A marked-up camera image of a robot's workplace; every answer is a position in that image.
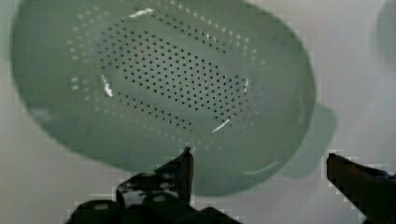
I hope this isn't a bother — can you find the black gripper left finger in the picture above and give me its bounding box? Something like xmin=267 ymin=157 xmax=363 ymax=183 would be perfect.
xmin=65 ymin=147 xmax=242 ymax=224

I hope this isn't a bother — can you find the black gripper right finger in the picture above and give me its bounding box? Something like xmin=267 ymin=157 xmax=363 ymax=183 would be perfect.
xmin=326 ymin=153 xmax=396 ymax=224

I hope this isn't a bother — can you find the green plastic strainer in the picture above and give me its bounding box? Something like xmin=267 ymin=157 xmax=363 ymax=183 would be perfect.
xmin=10 ymin=0 xmax=337 ymax=196

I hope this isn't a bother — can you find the green cup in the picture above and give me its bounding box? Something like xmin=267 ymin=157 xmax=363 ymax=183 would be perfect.
xmin=374 ymin=0 xmax=396 ymax=69

